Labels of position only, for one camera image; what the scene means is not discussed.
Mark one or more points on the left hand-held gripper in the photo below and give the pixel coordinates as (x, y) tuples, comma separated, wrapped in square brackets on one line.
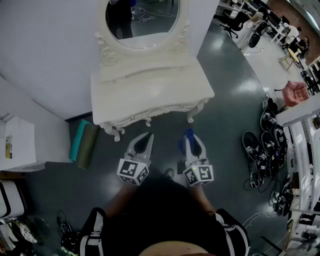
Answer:
[(130, 170)]

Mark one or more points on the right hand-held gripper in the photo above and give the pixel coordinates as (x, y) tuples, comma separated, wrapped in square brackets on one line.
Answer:
[(200, 175)]

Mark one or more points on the blue cloth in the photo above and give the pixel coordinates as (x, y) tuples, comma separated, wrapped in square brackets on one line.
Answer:
[(189, 133)]

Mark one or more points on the oval white-framed mirror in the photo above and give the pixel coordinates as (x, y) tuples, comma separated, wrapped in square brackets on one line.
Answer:
[(150, 25)]

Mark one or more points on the person's left forearm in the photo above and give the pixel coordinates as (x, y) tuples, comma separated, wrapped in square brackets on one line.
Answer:
[(120, 197)]

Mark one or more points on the person's right forearm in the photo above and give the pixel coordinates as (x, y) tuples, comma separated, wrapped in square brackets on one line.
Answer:
[(200, 197)]

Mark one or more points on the white dressing table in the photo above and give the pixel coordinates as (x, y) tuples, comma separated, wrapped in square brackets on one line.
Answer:
[(150, 87)]

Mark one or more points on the person's grey shoe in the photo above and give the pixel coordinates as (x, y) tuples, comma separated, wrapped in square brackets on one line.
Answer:
[(170, 173)]

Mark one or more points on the olive rolled mat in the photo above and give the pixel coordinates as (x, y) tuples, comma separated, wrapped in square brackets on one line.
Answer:
[(87, 147)]

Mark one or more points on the person's black shirt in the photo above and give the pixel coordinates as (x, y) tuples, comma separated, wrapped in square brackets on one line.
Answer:
[(162, 212)]

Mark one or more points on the person's face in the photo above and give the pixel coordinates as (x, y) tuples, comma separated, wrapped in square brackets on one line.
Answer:
[(175, 250)]

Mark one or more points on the white shelf unit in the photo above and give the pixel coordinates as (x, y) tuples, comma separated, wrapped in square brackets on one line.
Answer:
[(297, 140)]

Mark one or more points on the pink armchair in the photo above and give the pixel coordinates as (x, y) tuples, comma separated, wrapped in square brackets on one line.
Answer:
[(295, 92)]

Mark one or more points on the white cardboard box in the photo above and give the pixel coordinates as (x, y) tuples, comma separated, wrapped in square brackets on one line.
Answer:
[(22, 140)]

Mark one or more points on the glossy black helmet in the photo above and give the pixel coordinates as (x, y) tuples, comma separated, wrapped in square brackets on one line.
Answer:
[(68, 242)]

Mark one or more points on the black office chair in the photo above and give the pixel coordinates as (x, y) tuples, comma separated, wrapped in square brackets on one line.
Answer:
[(235, 23)]

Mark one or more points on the round wooden table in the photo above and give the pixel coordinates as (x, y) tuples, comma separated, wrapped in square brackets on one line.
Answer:
[(293, 53)]

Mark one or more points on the white appliance with black band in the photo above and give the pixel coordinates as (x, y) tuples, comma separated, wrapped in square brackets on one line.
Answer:
[(10, 200)]

